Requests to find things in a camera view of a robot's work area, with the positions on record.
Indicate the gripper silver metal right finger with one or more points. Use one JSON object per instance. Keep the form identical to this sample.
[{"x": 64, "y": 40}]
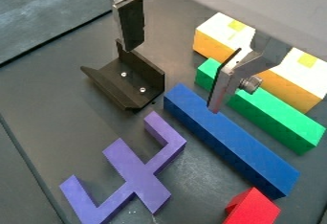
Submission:
[{"x": 238, "y": 73}]

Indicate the gripper black-tipped metal left finger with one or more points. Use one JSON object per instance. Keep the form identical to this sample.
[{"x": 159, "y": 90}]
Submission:
[{"x": 130, "y": 19}]

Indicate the green rectangular block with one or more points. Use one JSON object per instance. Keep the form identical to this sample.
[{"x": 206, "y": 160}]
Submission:
[{"x": 277, "y": 109}]

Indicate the yellow puzzle board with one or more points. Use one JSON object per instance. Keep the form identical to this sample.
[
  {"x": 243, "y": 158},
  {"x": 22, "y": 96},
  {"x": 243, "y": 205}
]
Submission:
[{"x": 294, "y": 75}]

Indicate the blue rectangular block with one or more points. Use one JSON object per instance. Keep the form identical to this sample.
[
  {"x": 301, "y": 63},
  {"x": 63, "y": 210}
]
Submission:
[{"x": 261, "y": 165}]

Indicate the purple branched block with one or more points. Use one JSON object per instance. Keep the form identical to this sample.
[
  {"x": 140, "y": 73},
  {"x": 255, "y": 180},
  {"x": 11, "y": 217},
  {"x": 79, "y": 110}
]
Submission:
[{"x": 142, "y": 182}]

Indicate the red branched block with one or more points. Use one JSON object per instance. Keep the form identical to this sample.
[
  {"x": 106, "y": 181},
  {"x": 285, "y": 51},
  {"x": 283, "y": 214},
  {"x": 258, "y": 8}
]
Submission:
[{"x": 251, "y": 208}]

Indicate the black angled bracket stand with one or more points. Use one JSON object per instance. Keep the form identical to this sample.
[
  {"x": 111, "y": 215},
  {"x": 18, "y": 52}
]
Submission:
[{"x": 131, "y": 80}]

